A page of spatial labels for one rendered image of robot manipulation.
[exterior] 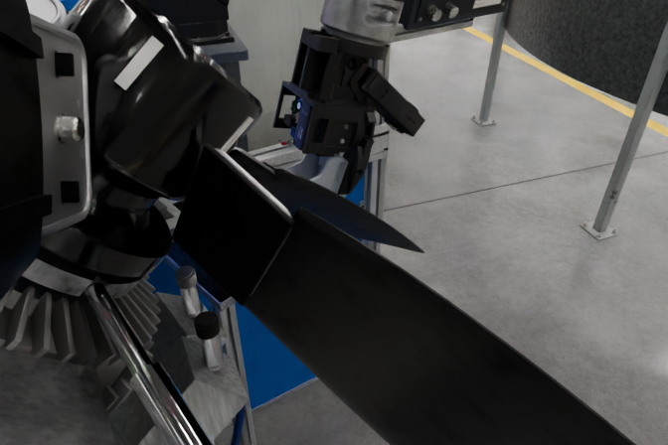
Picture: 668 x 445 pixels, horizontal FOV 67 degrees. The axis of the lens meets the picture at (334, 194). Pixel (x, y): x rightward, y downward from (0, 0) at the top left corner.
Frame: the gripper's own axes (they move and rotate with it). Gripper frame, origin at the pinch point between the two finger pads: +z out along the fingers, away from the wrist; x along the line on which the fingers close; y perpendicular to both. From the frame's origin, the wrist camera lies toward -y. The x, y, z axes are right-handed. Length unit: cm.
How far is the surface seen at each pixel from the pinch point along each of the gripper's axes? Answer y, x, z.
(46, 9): 29.9, 7.1, -19.3
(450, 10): -39, -29, -24
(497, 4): -53, -31, -27
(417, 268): -103, -65, 69
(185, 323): 17.8, 6.7, 7.8
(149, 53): 26.3, 16.1, -19.7
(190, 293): 17.2, 5.4, 5.3
